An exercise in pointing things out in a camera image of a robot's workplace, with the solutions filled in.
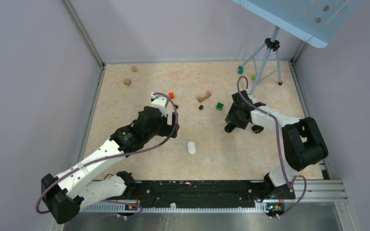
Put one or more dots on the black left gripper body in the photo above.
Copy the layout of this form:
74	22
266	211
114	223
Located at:
164	129

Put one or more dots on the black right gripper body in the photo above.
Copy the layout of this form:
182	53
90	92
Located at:
234	116

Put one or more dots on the white earbud charging case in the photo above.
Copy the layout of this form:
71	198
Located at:
191	148

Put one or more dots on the black earbud charging case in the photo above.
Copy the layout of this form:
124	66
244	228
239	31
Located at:
229	128

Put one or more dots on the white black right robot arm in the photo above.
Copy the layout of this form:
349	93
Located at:
299	141

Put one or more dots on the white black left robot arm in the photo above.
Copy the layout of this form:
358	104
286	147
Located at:
67	193

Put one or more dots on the green block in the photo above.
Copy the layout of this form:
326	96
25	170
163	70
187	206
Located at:
219	106

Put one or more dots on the brown wooden arch block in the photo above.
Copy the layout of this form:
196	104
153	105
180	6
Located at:
201	99

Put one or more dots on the small tan wooden cube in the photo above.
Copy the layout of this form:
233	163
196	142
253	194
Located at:
134	69

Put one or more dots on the grey tripod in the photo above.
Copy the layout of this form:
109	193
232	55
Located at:
272	45

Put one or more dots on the light blue perforated panel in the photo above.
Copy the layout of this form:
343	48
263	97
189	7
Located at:
315	22

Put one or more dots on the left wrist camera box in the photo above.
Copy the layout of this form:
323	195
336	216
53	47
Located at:
159	102

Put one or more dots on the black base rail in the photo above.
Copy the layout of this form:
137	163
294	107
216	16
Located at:
204	193

